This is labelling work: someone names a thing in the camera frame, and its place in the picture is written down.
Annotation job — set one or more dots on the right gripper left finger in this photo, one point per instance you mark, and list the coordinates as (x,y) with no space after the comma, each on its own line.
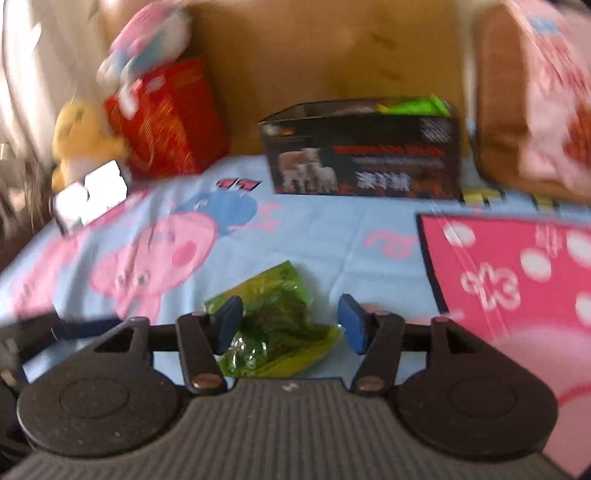
(201,337)

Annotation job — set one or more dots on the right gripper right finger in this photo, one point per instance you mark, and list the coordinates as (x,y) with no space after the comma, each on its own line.
(378,337)

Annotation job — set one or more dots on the bright green snack packet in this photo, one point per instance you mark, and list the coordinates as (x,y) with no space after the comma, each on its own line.
(423,106)

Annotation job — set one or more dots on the cartoon pig bed sheet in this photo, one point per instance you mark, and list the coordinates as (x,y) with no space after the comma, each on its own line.
(529,271)

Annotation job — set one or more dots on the white smartphone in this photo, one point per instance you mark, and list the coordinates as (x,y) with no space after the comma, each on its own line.
(89,198)

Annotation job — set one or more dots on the black sheep-print box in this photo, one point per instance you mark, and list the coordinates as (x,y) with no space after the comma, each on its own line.
(347,148)

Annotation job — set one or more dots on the red gift bag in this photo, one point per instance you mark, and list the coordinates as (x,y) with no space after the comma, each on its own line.
(176,129)

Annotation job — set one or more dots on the yellow plush duck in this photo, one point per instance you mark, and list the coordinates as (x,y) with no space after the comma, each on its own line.
(81,143)

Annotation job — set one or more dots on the brown chair cushion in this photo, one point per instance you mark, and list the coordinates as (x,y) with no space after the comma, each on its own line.
(500,107)

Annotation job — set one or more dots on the wooden headboard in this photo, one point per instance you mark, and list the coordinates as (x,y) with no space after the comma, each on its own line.
(265,56)

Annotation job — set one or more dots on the pink blue plush fish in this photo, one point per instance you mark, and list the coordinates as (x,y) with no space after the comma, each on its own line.
(156,35)

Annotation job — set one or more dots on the pink fried-dough snack bag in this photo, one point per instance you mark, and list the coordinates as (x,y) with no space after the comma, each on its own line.
(555,44)

